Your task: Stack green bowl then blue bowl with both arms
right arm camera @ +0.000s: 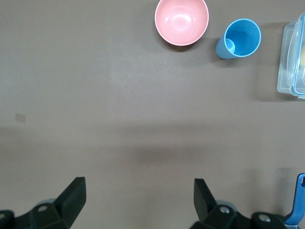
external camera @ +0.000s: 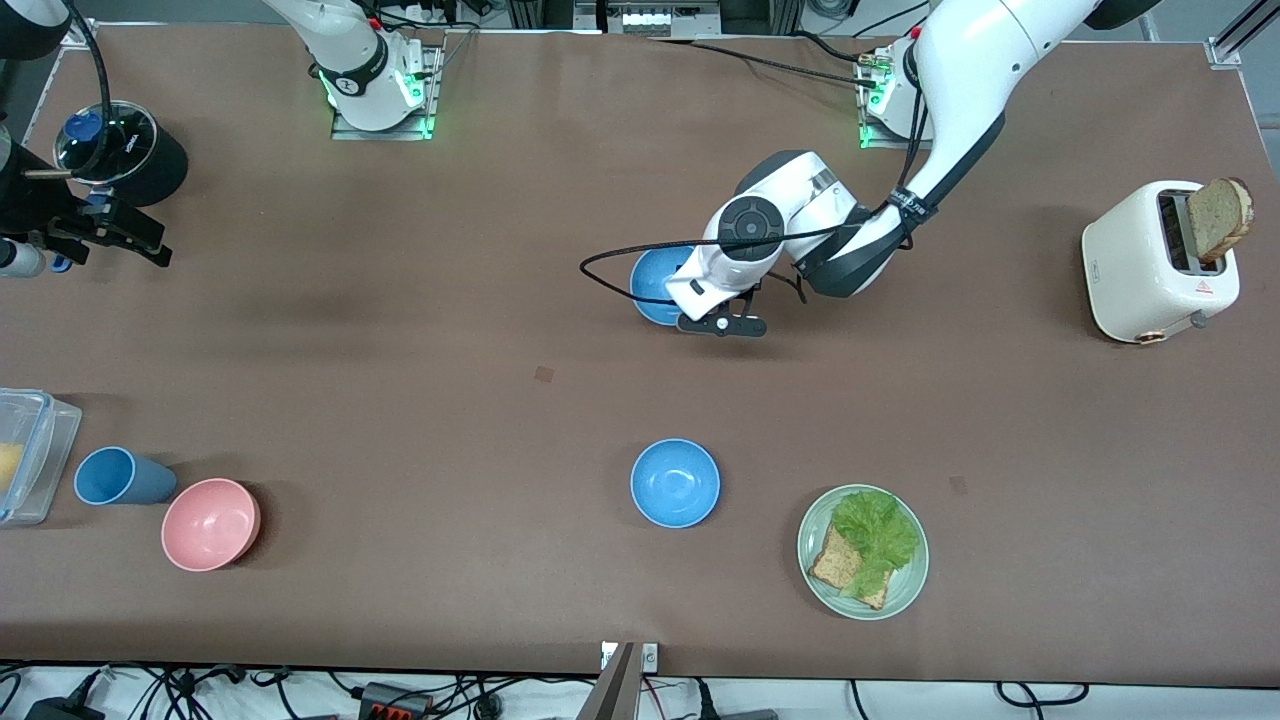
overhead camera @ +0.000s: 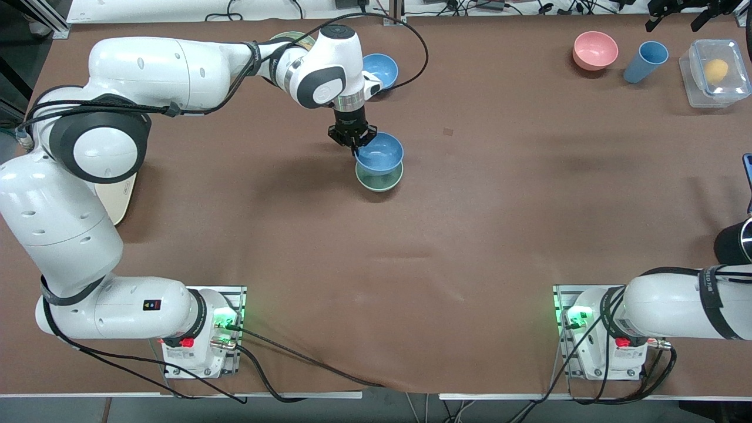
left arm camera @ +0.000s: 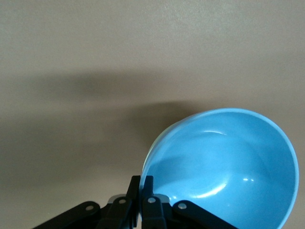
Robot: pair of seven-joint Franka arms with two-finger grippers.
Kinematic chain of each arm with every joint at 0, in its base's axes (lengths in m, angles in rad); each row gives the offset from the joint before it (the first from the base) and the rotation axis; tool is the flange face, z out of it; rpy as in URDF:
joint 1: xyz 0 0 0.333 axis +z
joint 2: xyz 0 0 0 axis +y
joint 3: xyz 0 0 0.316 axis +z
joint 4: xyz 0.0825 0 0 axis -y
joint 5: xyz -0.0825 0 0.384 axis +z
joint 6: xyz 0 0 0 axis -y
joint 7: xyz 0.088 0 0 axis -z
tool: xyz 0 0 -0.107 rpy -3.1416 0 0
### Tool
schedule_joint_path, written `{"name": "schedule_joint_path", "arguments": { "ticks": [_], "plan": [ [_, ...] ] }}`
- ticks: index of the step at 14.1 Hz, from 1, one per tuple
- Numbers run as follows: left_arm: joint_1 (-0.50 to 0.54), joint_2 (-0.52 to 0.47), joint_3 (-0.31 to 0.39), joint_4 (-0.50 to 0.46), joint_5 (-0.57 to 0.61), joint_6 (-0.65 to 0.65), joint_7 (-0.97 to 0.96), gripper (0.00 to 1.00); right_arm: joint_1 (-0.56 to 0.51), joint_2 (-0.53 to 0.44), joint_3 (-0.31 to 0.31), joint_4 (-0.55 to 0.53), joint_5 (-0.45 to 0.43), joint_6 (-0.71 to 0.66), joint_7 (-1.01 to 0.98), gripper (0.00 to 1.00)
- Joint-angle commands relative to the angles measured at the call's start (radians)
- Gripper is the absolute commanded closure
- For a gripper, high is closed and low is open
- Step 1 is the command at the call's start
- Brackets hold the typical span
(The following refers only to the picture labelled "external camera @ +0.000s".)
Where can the black power adapter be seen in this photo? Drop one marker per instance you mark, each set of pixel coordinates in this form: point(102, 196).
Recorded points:
point(60, 710)

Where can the white toaster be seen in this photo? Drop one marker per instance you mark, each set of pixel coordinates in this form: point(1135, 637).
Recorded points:
point(1130, 260)

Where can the white metal bracket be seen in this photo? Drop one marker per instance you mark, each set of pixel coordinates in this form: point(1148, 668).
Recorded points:
point(650, 657)

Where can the pink plastic bowl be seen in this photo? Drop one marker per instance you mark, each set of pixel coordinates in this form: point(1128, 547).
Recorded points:
point(210, 525)

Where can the clear plastic food container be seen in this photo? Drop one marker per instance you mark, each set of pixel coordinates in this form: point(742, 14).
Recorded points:
point(50, 450)

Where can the pale green plate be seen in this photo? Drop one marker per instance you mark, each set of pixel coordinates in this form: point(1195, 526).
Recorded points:
point(905, 590)

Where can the grey metal bar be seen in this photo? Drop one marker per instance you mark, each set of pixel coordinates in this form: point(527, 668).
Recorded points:
point(612, 690)

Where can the glass lid blue knob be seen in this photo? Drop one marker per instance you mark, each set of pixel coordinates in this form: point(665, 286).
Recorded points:
point(125, 140)

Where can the grey electronics box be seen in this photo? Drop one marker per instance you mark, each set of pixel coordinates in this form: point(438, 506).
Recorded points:
point(650, 15)

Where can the blue plastic bowl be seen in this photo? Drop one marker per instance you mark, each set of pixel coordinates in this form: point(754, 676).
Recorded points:
point(675, 483)
point(650, 285)

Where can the brown bread slice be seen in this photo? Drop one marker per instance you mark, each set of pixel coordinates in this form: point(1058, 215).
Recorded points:
point(1218, 215)
point(833, 565)

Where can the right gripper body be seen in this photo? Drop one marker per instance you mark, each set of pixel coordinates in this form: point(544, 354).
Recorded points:
point(52, 214)

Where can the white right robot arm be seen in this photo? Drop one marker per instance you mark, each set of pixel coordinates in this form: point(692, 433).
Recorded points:
point(345, 40)

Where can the blue plastic cup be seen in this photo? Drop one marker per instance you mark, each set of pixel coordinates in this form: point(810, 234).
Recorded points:
point(120, 477)

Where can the green lettuce leaf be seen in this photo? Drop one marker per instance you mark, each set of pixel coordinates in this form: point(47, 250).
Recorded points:
point(880, 530)

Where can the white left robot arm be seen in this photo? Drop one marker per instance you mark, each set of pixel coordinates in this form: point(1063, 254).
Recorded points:
point(970, 60)

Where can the yellow food piece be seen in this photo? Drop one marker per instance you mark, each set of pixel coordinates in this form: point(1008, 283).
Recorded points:
point(8, 465)

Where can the black power strip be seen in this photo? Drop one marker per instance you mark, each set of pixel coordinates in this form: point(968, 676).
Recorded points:
point(395, 703)

